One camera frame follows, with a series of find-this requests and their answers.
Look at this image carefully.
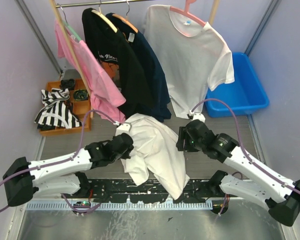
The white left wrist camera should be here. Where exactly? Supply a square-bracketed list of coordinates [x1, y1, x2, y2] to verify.
[116, 122, 132, 134]

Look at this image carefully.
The wooden clothes rack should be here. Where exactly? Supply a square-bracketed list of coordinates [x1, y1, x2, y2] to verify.
[48, 0, 221, 88]

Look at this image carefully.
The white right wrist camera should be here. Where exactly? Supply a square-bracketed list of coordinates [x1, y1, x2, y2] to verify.
[187, 112, 206, 123]

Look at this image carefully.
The pink plastic hanger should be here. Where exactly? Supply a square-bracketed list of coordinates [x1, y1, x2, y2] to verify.
[169, 0, 206, 27]

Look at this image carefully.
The blue plastic bin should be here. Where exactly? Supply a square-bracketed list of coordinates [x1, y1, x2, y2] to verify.
[206, 52, 269, 116]

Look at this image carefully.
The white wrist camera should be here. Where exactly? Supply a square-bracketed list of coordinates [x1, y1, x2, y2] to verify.
[116, 122, 132, 134]
[187, 112, 206, 123]

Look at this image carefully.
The black printed t-shirt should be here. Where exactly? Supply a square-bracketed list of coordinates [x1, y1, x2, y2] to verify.
[81, 8, 154, 118]

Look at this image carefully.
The wooden hanger under black shirt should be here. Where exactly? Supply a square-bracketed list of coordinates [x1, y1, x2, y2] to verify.
[91, 0, 118, 33]

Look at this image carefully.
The wooden hanger under navy shirt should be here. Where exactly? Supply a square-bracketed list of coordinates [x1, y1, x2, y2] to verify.
[112, 0, 138, 34]

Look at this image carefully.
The black white striped cloth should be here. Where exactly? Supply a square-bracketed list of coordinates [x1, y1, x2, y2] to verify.
[34, 88, 82, 129]

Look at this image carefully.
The white hanging t-shirt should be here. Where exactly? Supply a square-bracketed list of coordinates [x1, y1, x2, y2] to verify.
[143, 4, 235, 119]

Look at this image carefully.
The navy blue t-shirt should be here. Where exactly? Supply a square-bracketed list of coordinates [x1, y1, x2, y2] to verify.
[106, 12, 172, 123]

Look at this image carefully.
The green hanger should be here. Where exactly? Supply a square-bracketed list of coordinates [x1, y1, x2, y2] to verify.
[60, 5, 82, 43]

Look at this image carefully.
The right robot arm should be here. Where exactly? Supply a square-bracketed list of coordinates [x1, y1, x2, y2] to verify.
[176, 119, 300, 227]

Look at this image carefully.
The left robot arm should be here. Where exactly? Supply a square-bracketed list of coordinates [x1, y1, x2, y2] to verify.
[3, 133, 134, 207]

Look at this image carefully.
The pink t-shirt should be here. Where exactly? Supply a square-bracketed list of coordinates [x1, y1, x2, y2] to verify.
[53, 18, 127, 124]

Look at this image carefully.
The orange wooden organizer tray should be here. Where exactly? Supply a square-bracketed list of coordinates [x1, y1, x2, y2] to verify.
[37, 78, 91, 137]

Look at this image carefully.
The white t-shirt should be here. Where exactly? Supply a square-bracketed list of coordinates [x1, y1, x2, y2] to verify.
[121, 113, 190, 200]
[143, 4, 235, 119]

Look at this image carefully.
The perforated metal cable tray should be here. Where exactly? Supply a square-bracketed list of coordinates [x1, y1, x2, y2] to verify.
[25, 200, 213, 211]

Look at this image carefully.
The green black belt roll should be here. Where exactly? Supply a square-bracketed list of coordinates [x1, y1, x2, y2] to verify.
[73, 89, 89, 102]

